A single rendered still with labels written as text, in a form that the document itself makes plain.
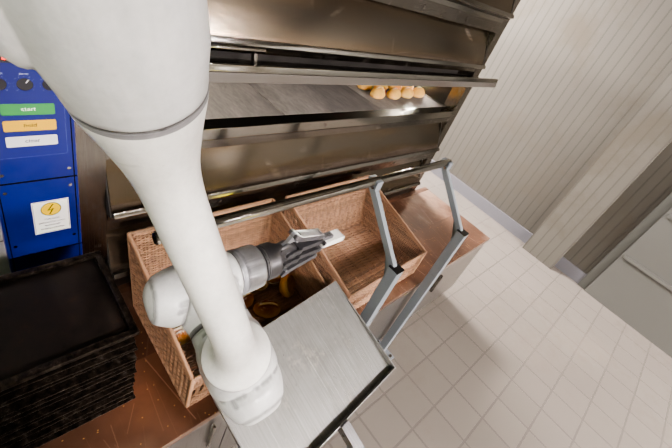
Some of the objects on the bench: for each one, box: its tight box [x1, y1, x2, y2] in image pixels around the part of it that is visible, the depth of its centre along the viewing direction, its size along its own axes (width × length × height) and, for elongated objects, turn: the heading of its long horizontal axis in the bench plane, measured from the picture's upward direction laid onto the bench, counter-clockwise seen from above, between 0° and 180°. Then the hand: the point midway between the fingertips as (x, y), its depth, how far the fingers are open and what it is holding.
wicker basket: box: [282, 175, 427, 309], centre depth 171 cm, size 49×56×28 cm
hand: (330, 238), depth 89 cm, fingers closed
